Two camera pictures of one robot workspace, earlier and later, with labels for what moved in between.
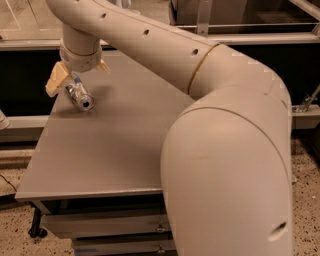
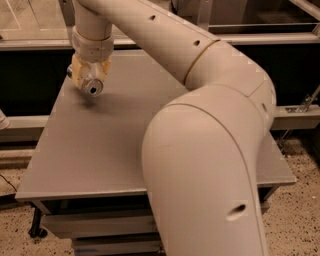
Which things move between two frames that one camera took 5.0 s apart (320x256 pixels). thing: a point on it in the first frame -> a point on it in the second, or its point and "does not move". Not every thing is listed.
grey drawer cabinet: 97,174 does not move
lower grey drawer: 124,247 does not move
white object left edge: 4,121 does not move
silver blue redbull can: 79,93 -> 91,78
